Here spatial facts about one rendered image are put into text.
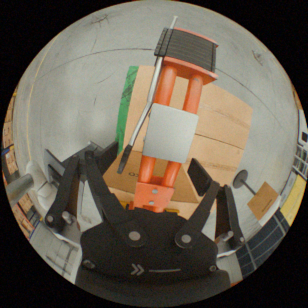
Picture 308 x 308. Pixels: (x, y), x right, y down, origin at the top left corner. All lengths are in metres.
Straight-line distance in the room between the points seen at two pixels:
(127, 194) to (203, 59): 0.41
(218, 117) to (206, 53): 0.69
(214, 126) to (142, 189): 0.71
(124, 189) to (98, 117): 1.14
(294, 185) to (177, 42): 7.28
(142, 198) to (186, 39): 0.26
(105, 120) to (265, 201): 2.20
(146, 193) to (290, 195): 7.30
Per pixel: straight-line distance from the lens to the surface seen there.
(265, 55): 2.95
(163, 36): 0.17
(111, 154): 0.17
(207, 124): 0.79
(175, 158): 0.15
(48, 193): 0.91
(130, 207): 0.25
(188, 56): 0.16
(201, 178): 0.16
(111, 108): 1.35
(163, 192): 0.18
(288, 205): 7.40
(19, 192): 0.71
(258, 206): 1.56
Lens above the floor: 1.24
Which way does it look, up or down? 70 degrees down
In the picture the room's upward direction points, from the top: 180 degrees clockwise
